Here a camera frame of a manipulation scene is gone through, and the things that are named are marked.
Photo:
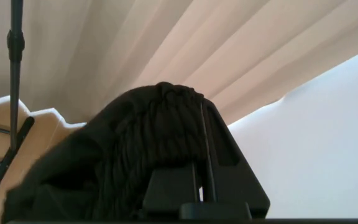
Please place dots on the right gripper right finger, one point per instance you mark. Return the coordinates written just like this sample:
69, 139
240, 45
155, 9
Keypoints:
241, 189

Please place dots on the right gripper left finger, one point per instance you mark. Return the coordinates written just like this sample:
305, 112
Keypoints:
169, 189

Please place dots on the black shorts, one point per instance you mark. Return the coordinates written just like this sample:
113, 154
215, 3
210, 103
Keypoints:
120, 149

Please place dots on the black clothes rack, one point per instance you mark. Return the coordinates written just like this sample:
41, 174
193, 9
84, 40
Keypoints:
15, 77

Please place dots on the beige curtain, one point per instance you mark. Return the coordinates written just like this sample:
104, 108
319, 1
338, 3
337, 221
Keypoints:
197, 40

